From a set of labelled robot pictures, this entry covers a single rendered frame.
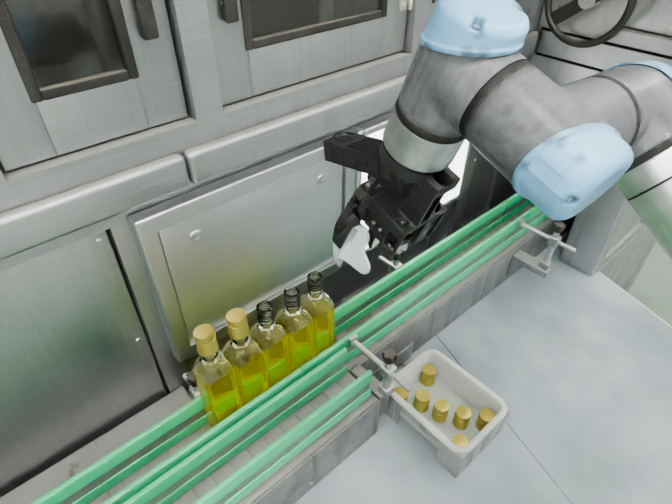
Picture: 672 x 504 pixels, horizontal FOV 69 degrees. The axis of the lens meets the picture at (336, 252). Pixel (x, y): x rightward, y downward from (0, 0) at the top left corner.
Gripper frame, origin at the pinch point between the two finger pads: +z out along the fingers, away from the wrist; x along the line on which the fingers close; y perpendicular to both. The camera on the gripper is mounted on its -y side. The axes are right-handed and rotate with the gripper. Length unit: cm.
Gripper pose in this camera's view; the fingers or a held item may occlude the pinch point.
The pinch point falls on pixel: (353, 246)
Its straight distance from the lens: 66.0
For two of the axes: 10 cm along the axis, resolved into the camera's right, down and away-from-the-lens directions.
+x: 7.6, -4.2, 5.0
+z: -2.2, 5.6, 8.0
